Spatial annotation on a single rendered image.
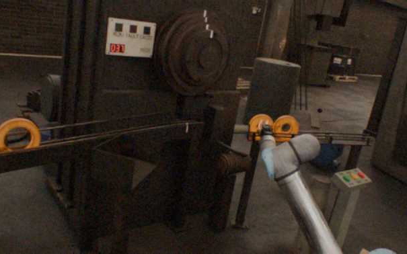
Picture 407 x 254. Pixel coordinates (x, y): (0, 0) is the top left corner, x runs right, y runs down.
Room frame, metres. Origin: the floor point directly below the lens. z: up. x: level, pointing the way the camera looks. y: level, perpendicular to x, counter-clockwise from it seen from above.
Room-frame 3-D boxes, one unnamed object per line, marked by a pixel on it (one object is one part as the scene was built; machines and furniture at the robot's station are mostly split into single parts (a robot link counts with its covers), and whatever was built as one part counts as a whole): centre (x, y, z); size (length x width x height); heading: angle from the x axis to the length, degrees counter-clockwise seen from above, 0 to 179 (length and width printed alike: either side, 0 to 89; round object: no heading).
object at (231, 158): (2.24, -0.24, 0.27); 0.22 x 0.13 x 0.53; 129
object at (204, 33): (2.06, 0.04, 1.11); 0.28 x 0.06 x 0.28; 129
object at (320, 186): (2.10, -0.76, 0.26); 0.12 x 0.12 x 0.52
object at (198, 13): (2.14, 0.10, 1.11); 0.47 x 0.06 x 0.47; 129
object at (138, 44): (2.00, 0.43, 1.15); 0.26 x 0.02 x 0.18; 129
